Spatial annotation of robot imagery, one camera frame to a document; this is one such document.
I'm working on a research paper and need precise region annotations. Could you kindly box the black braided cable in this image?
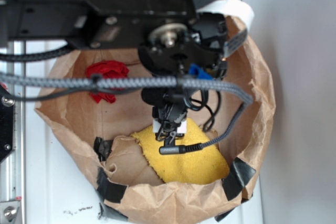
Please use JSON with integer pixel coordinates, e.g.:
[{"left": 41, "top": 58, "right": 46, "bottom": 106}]
[{"left": 0, "top": 44, "right": 77, "bottom": 63}]

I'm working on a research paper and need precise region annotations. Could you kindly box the brown paper bag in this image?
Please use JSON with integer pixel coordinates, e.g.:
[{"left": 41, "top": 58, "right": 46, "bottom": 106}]
[{"left": 35, "top": 38, "right": 276, "bottom": 223}]

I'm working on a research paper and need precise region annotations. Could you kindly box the white ribbon cable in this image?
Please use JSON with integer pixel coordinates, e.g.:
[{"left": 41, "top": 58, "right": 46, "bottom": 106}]
[{"left": 196, "top": 0, "right": 255, "bottom": 59}]

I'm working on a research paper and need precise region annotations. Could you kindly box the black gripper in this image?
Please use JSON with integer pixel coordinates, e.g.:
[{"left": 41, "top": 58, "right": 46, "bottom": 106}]
[{"left": 141, "top": 88, "right": 187, "bottom": 147}]

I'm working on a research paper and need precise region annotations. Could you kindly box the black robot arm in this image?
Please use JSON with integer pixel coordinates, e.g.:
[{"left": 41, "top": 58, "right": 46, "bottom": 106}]
[{"left": 1, "top": 0, "right": 228, "bottom": 154}]

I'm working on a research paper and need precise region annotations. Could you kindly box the black mounting bracket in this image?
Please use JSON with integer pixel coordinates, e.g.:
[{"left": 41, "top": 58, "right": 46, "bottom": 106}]
[{"left": 0, "top": 84, "right": 15, "bottom": 163}]

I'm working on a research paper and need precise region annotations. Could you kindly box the yellow cloth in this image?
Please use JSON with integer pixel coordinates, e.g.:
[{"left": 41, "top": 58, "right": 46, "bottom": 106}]
[{"left": 131, "top": 126, "right": 229, "bottom": 185}]

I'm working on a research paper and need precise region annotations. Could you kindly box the crumpled red cloth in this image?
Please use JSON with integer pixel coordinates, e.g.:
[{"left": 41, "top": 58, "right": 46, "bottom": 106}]
[{"left": 85, "top": 60, "right": 130, "bottom": 103}]

